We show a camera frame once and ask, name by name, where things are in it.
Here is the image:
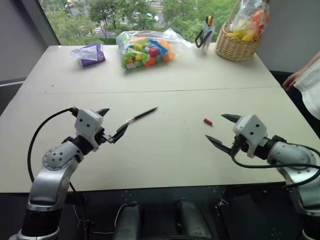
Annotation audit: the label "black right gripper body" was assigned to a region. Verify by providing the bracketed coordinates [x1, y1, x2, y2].
[230, 134, 250, 158]

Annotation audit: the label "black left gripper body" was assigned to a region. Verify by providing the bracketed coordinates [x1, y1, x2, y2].
[95, 126, 116, 146]

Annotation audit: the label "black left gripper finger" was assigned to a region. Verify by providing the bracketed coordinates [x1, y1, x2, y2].
[96, 107, 111, 118]
[111, 122, 130, 144]

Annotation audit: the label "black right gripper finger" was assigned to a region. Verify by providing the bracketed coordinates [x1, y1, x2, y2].
[220, 113, 242, 124]
[205, 134, 234, 156]

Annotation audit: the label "black uncapped pen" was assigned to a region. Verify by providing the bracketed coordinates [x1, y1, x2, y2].
[125, 106, 159, 124]

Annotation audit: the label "clear cup with scissors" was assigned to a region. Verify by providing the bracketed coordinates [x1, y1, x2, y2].
[198, 19, 216, 56]

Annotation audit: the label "bystander bare hand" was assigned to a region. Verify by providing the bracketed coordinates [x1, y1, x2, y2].
[282, 72, 302, 91]

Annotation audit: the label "purple plastic bag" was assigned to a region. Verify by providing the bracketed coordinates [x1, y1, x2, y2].
[70, 42, 107, 69]

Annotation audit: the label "woven wicker basket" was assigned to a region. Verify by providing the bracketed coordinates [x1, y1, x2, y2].
[215, 20, 263, 62]

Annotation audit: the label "clear bag of colourful blocks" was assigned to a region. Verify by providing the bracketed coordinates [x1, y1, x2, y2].
[115, 27, 195, 74]

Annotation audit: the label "dark rounded shape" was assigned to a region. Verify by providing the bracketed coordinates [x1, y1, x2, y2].
[112, 201, 141, 240]

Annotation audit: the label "clear bag of toy food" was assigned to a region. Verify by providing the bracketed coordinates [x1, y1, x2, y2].
[225, 0, 272, 42]

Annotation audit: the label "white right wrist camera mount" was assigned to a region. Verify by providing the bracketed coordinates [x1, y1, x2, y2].
[232, 114, 269, 159]

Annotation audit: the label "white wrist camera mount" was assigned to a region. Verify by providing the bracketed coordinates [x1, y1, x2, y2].
[232, 114, 269, 159]
[74, 108, 105, 153]

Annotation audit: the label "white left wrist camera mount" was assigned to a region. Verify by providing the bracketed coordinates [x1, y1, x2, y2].
[74, 108, 105, 153]

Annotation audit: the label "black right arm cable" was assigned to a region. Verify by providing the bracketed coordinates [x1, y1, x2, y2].
[230, 139, 320, 191]

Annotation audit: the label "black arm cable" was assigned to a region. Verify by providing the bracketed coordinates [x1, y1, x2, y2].
[27, 106, 81, 193]
[230, 139, 320, 191]

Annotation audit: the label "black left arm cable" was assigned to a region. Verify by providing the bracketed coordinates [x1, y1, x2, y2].
[27, 106, 81, 193]

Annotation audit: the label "black handled scissors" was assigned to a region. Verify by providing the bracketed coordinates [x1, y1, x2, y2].
[194, 28, 213, 49]

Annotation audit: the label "thin white wire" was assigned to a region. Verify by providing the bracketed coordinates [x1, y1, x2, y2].
[72, 203, 116, 235]

